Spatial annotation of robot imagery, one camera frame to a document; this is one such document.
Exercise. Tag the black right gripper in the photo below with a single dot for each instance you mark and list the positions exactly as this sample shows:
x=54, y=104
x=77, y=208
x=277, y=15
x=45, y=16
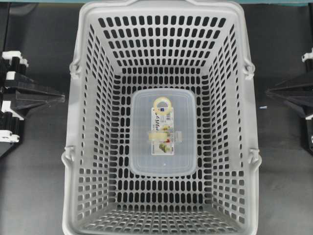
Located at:
x=297, y=93

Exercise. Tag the clear plastic food container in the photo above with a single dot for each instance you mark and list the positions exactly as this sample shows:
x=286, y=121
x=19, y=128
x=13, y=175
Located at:
x=160, y=159

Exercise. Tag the grey plastic shopping basket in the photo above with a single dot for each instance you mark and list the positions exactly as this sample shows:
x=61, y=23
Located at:
x=127, y=46

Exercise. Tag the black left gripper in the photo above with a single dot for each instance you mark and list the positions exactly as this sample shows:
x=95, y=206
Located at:
x=14, y=105

